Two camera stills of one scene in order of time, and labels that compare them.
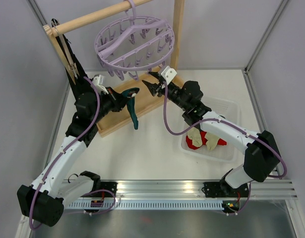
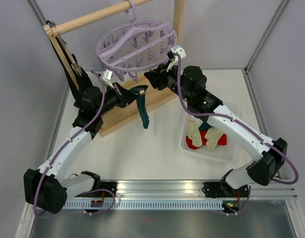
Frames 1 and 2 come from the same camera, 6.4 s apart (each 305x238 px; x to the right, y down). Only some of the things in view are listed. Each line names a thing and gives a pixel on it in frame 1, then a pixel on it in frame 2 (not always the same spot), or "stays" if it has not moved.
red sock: (220, 142) stays
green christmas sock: (130, 94) → (139, 91)
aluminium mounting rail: (158, 189) stays
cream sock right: (212, 142) stays
